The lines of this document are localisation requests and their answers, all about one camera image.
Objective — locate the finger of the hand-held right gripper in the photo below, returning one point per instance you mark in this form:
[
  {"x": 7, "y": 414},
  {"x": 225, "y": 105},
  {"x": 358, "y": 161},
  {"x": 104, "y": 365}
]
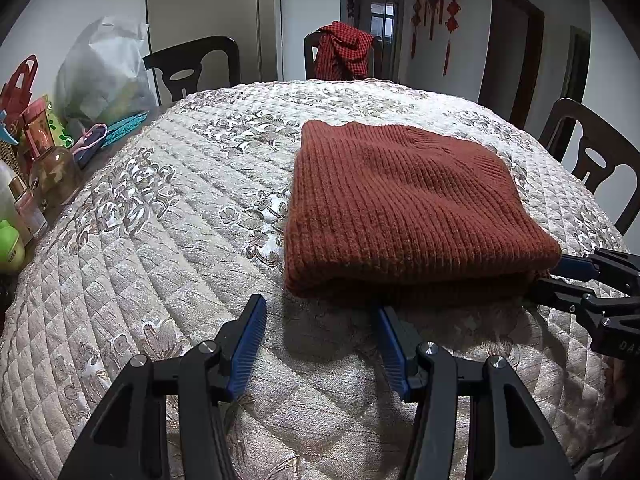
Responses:
[
  {"x": 555, "y": 292},
  {"x": 572, "y": 266}
]

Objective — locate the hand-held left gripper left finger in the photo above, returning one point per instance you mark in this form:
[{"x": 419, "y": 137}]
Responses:
[{"x": 247, "y": 350}]

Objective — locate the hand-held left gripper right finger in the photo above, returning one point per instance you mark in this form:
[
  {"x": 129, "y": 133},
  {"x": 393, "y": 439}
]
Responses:
[{"x": 392, "y": 355}]

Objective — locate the rust red knit sweater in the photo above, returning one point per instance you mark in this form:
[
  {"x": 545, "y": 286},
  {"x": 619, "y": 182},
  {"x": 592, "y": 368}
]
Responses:
[{"x": 410, "y": 210}]

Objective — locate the person's right hand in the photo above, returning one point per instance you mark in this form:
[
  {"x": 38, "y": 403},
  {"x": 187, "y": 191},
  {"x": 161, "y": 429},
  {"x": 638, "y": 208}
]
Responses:
[{"x": 625, "y": 390}]

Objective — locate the quilted floral cream blanket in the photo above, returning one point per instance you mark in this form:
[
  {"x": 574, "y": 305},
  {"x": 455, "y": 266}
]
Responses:
[{"x": 150, "y": 260}]

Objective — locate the dark wooden chair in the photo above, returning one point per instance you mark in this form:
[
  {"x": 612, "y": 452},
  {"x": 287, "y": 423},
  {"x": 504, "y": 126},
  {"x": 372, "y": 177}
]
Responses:
[
  {"x": 309, "y": 55},
  {"x": 570, "y": 120},
  {"x": 195, "y": 50}
]

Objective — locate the narrow dark door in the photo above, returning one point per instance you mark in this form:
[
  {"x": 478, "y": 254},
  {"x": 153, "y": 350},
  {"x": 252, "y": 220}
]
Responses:
[{"x": 575, "y": 65}]

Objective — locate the teal woven mat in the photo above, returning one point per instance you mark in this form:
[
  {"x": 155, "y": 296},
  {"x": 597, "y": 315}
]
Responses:
[{"x": 125, "y": 127}]

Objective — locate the glass jar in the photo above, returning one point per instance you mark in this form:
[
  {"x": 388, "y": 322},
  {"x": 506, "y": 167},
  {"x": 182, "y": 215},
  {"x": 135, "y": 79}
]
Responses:
[{"x": 57, "y": 177}]

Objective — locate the small pink bottle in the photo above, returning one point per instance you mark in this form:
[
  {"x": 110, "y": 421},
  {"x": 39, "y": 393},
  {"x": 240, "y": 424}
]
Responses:
[{"x": 30, "y": 212}]

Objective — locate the green frog bottle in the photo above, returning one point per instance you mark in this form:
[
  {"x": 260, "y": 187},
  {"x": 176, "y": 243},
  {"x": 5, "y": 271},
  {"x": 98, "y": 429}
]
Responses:
[{"x": 10, "y": 250}]

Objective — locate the pink and blue pouch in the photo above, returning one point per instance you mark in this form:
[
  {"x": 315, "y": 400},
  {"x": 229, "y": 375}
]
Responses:
[{"x": 90, "y": 145}]

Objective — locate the long red knot ornament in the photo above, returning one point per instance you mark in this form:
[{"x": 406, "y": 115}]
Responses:
[{"x": 452, "y": 10}]

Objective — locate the green printed packet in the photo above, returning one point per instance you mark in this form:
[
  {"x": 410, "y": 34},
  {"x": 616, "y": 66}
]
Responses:
[{"x": 61, "y": 127}]

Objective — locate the red snack canister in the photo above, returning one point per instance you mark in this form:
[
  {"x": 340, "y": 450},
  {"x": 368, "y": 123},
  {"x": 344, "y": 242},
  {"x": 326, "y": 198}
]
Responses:
[{"x": 37, "y": 127}]

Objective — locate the doorway with window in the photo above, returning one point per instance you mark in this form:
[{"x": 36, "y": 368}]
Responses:
[{"x": 382, "y": 20}]

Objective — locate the white plastic bag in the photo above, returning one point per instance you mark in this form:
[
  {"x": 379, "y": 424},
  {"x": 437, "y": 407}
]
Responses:
[{"x": 100, "y": 75}]

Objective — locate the red paper gift bag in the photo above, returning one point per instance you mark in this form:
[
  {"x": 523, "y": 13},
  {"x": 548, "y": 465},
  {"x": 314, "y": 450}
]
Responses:
[{"x": 17, "y": 90}]

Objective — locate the beige wardrobe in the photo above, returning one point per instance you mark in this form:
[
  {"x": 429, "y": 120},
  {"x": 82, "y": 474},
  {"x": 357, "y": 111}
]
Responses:
[{"x": 210, "y": 0}]

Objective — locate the dark wooden door frame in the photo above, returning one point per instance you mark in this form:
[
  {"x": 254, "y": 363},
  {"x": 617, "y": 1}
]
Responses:
[{"x": 532, "y": 60}]

